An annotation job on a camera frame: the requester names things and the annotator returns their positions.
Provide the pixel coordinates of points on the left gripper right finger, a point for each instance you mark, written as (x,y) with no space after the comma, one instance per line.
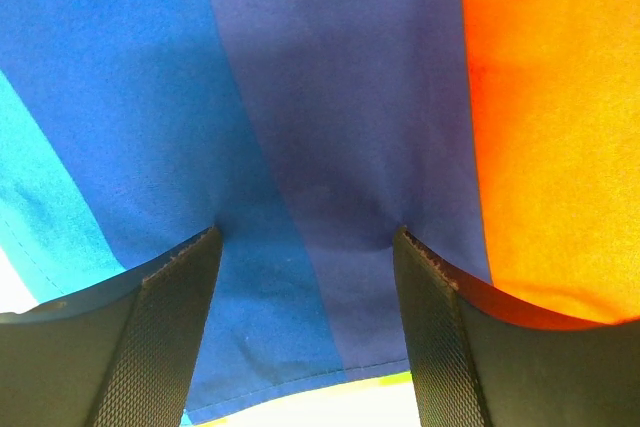
(481,357)

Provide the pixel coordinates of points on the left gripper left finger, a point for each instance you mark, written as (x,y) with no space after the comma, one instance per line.
(119,353)

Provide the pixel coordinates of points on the rainbow striped shorts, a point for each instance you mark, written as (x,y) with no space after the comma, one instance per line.
(502,134)

